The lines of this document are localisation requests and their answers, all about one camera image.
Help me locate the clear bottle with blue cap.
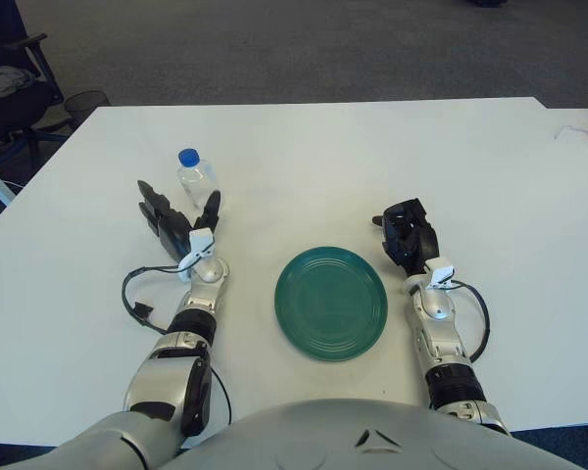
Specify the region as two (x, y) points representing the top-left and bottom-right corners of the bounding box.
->
(176, 147), (221, 212)

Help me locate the black office chair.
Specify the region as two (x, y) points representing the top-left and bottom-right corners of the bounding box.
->
(0, 0), (74, 167)

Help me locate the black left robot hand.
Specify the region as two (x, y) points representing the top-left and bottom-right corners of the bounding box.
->
(136, 179), (223, 263)

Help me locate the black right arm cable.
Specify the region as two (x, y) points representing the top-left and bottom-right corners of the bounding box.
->
(450, 279), (491, 363)

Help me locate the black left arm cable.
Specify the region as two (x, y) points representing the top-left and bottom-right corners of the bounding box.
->
(122, 263), (234, 425)

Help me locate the black mesh wastebasket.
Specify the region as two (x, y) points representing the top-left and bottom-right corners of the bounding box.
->
(64, 90), (112, 121)

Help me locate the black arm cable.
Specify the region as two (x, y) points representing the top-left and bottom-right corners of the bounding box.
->
(450, 279), (491, 363)
(122, 263), (234, 425)

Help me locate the grey cloth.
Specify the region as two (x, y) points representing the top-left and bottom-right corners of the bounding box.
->
(0, 67), (35, 94)

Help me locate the silver robot torso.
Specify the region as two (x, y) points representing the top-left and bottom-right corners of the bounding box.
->
(171, 399), (588, 470)

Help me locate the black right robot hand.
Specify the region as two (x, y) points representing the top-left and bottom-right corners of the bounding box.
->
(370, 198), (441, 278)

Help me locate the green round plate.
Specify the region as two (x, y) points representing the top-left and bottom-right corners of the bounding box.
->
(273, 246), (390, 364)

